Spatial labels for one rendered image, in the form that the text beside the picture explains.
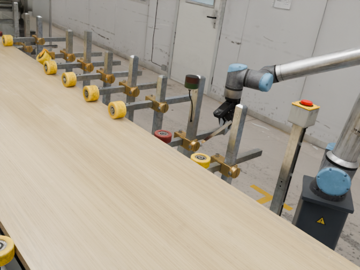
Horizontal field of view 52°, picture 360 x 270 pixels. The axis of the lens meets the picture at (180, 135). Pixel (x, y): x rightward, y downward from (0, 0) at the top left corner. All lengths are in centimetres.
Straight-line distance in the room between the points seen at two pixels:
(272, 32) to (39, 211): 385
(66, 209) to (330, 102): 349
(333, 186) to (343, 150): 17
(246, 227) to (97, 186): 49
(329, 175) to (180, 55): 419
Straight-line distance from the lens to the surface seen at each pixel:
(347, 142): 180
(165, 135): 163
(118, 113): 173
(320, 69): 189
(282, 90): 453
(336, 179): 183
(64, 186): 124
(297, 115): 130
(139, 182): 127
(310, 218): 211
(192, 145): 169
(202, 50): 535
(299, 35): 440
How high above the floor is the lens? 157
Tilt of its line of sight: 24 degrees down
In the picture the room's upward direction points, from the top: 8 degrees clockwise
